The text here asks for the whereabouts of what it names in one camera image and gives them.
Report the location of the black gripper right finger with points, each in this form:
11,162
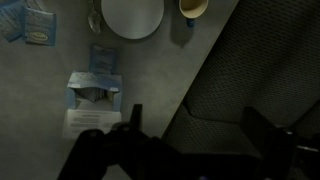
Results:
257,129

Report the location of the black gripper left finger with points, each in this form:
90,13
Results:
136,117

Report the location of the metal spoon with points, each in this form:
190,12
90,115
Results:
94,18

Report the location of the white plate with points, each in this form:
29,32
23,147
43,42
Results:
133,19

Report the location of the blue tea bag box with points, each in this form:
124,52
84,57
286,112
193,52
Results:
93,102

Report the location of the small blue tea sachet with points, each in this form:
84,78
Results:
102,60

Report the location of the dark grey sofa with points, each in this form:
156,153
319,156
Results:
267,57

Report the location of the blue Twinings tea sachet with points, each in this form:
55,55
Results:
39,27

